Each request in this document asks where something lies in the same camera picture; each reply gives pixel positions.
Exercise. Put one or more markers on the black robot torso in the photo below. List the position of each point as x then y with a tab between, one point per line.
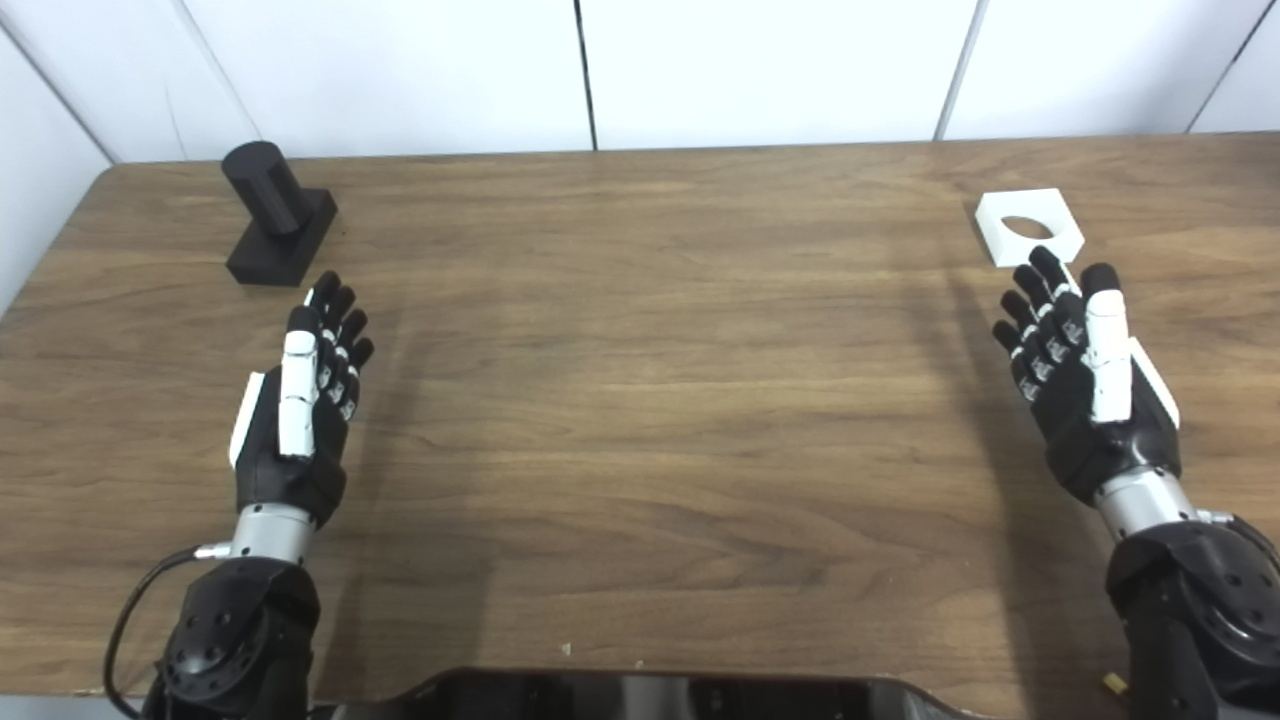
650	698

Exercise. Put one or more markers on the white square piece with hole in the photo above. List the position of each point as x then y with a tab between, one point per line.
1060	232

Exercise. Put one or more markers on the black peg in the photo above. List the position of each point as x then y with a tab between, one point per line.
270	215

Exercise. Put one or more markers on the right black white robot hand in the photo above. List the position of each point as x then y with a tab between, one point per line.
1105	370

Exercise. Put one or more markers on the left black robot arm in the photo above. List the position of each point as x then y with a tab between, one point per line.
235	630

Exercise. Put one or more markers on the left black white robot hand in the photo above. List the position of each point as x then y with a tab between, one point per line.
296	400

